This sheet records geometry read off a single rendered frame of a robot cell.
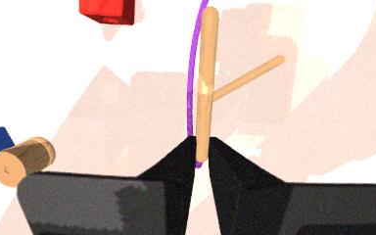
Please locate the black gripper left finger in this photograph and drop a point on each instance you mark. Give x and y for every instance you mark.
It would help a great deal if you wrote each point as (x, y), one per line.
(155, 202)

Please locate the red wooden block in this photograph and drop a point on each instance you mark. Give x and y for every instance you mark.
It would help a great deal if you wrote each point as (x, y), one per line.
(118, 12)

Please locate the wooden spool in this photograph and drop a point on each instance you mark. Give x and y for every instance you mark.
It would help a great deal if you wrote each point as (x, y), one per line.
(25, 158)

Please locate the wooden stick with purple string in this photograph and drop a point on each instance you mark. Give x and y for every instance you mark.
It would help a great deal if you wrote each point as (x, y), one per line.
(207, 23)

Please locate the tan wooden stick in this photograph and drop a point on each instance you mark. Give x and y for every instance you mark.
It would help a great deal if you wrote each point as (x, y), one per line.
(246, 77)

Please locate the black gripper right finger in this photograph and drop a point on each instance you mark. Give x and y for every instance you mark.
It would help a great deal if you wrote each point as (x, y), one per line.
(251, 201)

